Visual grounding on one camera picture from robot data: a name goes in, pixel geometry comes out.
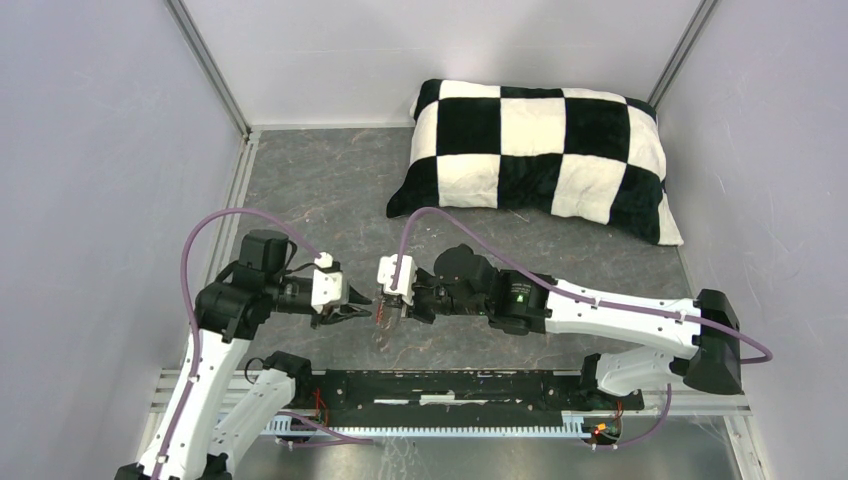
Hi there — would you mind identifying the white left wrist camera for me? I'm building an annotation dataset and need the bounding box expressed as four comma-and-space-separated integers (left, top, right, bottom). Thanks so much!
310, 252, 349, 314

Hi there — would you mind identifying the black mounting base rail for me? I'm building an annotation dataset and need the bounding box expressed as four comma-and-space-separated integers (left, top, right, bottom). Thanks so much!
288, 370, 645, 428

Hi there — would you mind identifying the aluminium frame post left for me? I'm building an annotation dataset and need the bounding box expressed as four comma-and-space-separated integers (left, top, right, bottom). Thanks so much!
164, 0, 252, 139

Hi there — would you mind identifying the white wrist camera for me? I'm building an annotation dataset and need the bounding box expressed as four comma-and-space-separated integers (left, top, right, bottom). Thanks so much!
310, 252, 349, 314
377, 254, 417, 306

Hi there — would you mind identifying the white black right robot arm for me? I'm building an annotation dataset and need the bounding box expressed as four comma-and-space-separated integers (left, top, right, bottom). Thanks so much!
377, 244, 743, 408

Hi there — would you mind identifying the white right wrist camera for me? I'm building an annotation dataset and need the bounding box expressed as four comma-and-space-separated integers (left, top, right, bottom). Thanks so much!
377, 254, 417, 306

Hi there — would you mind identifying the black and white checkered pillow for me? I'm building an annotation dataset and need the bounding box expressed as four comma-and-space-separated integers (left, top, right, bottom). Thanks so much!
385, 79, 683, 246

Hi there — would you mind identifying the aluminium frame post right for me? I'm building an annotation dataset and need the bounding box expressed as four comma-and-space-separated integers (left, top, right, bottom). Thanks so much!
648, 0, 721, 109

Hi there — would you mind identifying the white toothed cable duct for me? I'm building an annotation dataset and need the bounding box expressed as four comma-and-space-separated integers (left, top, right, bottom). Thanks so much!
259, 412, 610, 440

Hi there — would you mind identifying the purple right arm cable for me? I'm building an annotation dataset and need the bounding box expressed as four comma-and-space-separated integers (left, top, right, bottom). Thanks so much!
390, 207, 774, 450

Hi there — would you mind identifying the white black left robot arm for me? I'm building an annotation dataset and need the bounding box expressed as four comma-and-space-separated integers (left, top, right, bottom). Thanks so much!
116, 230, 372, 479

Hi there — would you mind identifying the aluminium frame post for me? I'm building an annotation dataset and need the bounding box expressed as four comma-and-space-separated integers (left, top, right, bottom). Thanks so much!
164, 0, 252, 139
648, 0, 721, 109

